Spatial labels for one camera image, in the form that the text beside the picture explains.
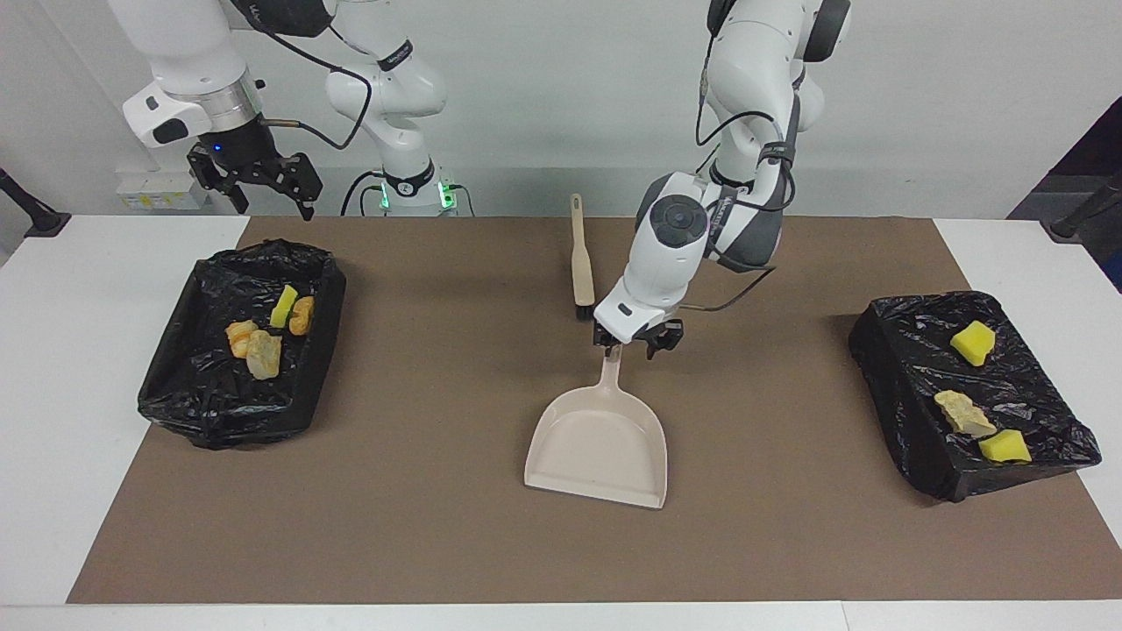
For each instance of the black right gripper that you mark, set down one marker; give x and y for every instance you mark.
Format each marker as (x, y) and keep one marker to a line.
(241, 149)

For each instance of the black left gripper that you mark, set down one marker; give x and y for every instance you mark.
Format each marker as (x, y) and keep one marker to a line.
(640, 333)

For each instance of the beige hand brush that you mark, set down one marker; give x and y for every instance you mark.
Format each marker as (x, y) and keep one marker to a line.
(581, 263)

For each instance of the beige plastic dustpan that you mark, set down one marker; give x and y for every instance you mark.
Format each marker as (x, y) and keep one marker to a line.
(600, 447)

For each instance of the green and yellow sponge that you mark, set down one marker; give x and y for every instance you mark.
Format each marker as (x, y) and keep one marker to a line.
(283, 307)

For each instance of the brown oval bread roll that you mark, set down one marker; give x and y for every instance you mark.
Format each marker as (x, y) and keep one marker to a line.
(301, 315)

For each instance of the pale bread chunk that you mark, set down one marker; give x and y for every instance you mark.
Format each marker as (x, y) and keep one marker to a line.
(265, 355)

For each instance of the striped croissant piece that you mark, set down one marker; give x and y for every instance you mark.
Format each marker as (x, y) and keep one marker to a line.
(964, 412)
(238, 337)

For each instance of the yellow sponge piece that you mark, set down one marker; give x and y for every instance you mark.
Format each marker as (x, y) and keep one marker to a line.
(973, 342)
(1006, 447)

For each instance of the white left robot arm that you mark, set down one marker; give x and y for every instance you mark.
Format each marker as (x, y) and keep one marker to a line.
(675, 245)

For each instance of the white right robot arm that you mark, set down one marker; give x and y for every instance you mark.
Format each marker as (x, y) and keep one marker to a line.
(386, 88)

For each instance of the open bin with black bag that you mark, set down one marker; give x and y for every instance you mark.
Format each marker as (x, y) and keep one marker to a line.
(202, 403)

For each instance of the bin covered by black bag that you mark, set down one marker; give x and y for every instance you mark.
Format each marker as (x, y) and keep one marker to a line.
(920, 403)

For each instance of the brown table mat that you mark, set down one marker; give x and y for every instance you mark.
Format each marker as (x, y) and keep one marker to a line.
(561, 543)

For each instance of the black stand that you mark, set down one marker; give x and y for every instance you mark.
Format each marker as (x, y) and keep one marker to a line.
(39, 221)
(1082, 215)

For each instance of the white wall socket box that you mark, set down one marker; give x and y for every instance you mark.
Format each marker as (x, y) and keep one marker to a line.
(158, 194)

